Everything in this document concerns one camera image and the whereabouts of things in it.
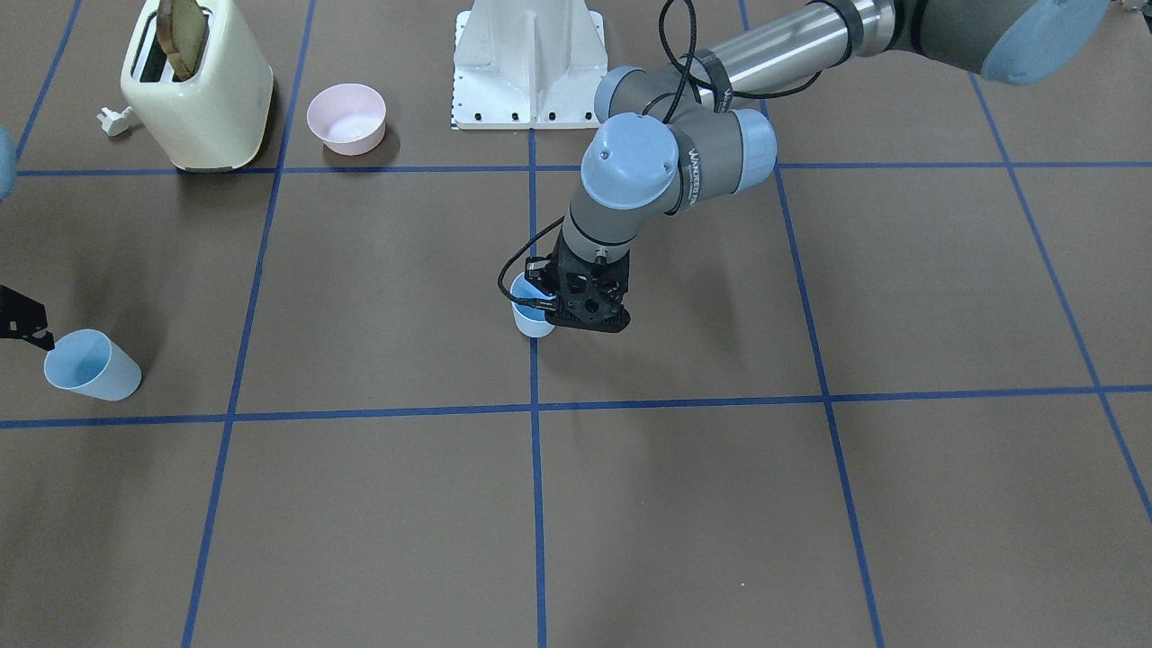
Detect toast slice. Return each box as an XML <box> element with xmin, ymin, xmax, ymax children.
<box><xmin>156</xmin><ymin>0</ymin><xmax>207</xmax><ymax>82</ymax></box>

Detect cream toaster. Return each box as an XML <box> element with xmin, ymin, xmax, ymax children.
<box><xmin>120</xmin><ymin>1</ymin><xmax>275</xmax><ymax>173</ymax></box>

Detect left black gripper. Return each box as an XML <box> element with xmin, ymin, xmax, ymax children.
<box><xmin>524</xmin><ymin>238</ymin><xmax>631</xmax><ymax>336</ymax></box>

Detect light blue cup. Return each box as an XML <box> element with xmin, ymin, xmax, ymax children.
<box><xmin>41</xmin><ymin>329</ymin><xmax>143</xmax><ymax>401</ymax></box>
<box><xmin>510</xmin><ymin>274</ymin><xmax>555</xmax><ymax>338</ymax></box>

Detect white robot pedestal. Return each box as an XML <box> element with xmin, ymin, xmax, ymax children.
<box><xmin>450</xmin><ymin>1</ymin><xmax>608</xmax><ymax>131</ymax></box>

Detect white power plug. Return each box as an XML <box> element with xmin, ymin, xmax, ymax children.
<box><xmin>97</xmin><ymin>106</ymin><xmax>139</xmax><ymax>137</ymax></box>

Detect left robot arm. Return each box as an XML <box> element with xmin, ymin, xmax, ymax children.
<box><xmin>502</xmin><ymin>1</ymin><xmax>1108</xmax><ymax>336</ymax></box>

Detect pink bowl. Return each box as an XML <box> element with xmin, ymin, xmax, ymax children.
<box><xmin>306</xmin><ymin>83</ymin><xmax>387</xmax><ymax>157</ymax></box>

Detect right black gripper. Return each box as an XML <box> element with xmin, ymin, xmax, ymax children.
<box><xmin>1</xmin><ymin>286</ymin><xmax>55</xmax><ymax>352</ymax></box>

